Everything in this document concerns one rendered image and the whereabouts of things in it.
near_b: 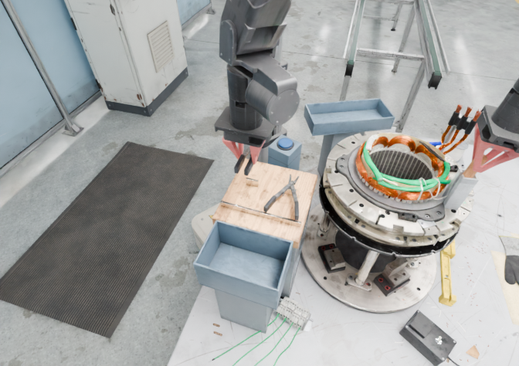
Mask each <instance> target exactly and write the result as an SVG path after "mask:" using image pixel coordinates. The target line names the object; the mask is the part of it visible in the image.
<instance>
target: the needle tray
mask: <svg viewBox="0 0 519 366"><path fill-rule="evenodd" d="M304 118H305V120H306V122H307V125H308V127H309V129H310V132H311V134H312V136H318V135H324V138H323V143H322V147H321V155H320V159H319V164H318V168H317V170H318V172H319V175H320V177H321V176H322V174H323V173H324V169H325V167H326V163H327V158H328V155H329V154H330V152H331V150H332V149H333V147H334V146H335V145H336V144H338V143H339V142H340V141H342V140H344V139H345V138H347V137H350V136H354V135H355V134H361V136H364V133H365V131H372V130H389V129H392V125H393V123H394V120H395V116H394V115H393V113H392V112H391V111H390V109H388V107H387V106H386V105H385V103H384V102H383V101H382V99H381V98H375V99H364V100H346V101H335V102H325V103H306V104H305V108H304Z"/></svg>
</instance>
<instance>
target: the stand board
mask: <svg viewBox="0 0 519 366"><path fill-rule="evenodd" d="M248 160H249V159H245V161H244V163H243V166H242V167H241V169H240V170H239V173H238V174H236V175H235V177H234V179H233V180H232V183H231V184H230V186H229V188H228V190H227V192H226V193H225V195H224V197H223V199H222V201H224V202H229V203H233V204H236V205H241V206H244V207H247V208H252V209H255V210H259V212H260V211H262V212H264V211H263V207H264V205H265V204H266V203H267V202H268V201H269V200H270V199H271V197H272V196H273V195H275V194H276V193H277V192H279V191H280V190H281V189H282V188H283V187H285V186H286V185H287V184H289V183H288V182H289V177H290V174H291V181H292V180H293V181H294V180H295V179H296V178H297V176H299V178H298V180H297V183H296V184H295V185H294V187H295V189H296V190H297V199H298V202H299V220H297V221H299V222H301V227H297V226H294V225H289V224H286V223H283V222H278V221H274V220H272V219H266V218H264V217H260V216H257V215H252V214H249V213H246V212H241V211H237V210H235V209H231V208H226V207H223V206H221V203H220V204H219V207H218V208H217V209H216V211H215V214H214V215H213V217H212V223H213V225H214V223H215V221H216V220H219V221H222V222H227V223H230V224H233V225H237V226H241V227H244V228H247V229H252V230H255V231H257V232H262V233H266V234H268V235H272V236H276V237H280V238H282V239H287V240H290V241H293V248H296V249H298V246H299V244H300V239H301V236H302V233H303V230H304V225H305V222H306V219H307V214H308V211H309V208H310V204H311V200H312V198H313V194H314V189H315V186H316V184H317V176H318V175H313V174H310V173H307V172H302V171H297V170H293V169H289V168H283V167H280V166H276V165H272V164H266V163H263V162H259V161H257V162H256V164H254V165H253V167H252V169H251V171H250V173H249V175H248V176H246V175H244V168H245V166H246V164H247V162H248ZM246 178H252V179H256V180H259V186H258V187H256V186H252V185H247V184H246ZM267 213H270V214H274V215H278V216H282V217H285V218H288V219H293V220H295V216H294V201H293V196H292V195H287V194H284V196H282V195H281V196H280V197H279V198H278V199H277V200H276V201H275V203H274V204H273V205H272V206H271V208H270V209H269V210H268V212H267Z"/></svg>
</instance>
